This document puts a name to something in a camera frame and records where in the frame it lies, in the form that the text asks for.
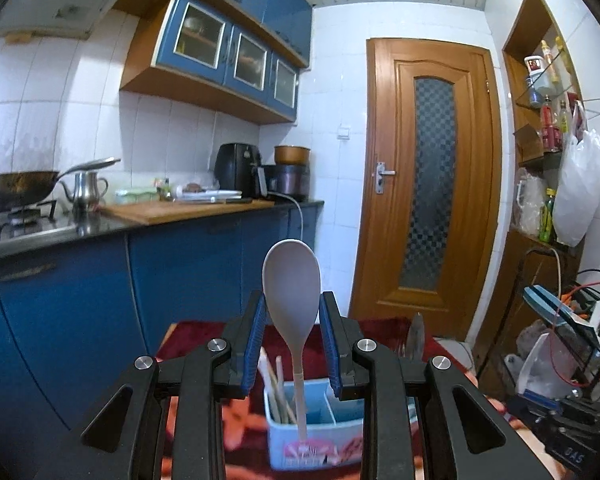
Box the gas stove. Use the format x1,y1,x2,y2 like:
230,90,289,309
0,199,59,234

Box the plush red pink blanket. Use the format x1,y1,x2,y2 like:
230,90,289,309
150,317,566,480

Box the dark rice cooker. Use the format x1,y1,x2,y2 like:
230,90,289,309
260,162,311,202

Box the red cable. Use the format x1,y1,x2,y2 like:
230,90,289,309
550,285,600,392

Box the yellow cap bottle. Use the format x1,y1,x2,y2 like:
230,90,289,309
540,39,567,97

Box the white chopstick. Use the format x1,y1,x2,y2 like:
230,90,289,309
260,347,284,423

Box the white cable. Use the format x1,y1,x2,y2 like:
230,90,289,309
275,190,307,242

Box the green container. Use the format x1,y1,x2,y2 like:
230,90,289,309
115,187,159,206

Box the wooden cutting board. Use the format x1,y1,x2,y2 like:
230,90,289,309
100,199,276,225

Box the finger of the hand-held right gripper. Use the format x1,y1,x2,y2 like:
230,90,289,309
512,387,561,418

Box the white hanging plastic bags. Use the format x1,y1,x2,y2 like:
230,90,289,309
552,102,600,248

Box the metal wok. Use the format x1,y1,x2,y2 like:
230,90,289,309
0,157,123,211

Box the brown pot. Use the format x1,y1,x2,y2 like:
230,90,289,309
274,145,312,166

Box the beige plastic spoon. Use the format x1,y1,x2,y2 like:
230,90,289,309
261,239,322,443

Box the metal kettle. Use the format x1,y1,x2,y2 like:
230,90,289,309
60,171,110,217

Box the black air fryer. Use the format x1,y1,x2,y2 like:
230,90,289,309
215,143,261,201

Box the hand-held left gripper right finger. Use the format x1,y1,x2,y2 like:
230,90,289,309
319,290,554,480

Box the metal door handle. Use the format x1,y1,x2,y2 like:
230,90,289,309
374,161,397,195

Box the blue wall cabinets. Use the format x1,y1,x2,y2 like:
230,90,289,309
112,0,313,126

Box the crumpled plastic bag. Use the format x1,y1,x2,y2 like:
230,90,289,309
512,170,547,239

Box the blue white striped object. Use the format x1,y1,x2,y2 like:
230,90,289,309
522,285,582,332

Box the green bottle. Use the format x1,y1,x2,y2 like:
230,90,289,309
539,187,557,244

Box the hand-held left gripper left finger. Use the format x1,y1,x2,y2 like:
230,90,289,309
34,289,268,480

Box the light blue utensil box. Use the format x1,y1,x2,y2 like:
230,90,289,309
264,380,368,471

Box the wooden door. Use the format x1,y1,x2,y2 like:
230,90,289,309
350,37,503,341

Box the bamboo chopstick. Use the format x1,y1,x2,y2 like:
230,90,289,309
276,356,287,423

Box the metal knife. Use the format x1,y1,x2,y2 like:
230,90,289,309
406,312,426,361

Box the clear plastic bag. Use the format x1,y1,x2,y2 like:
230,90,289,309
505,332,587,402

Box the wooden wall shelf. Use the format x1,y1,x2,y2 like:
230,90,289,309
502,0,588,261

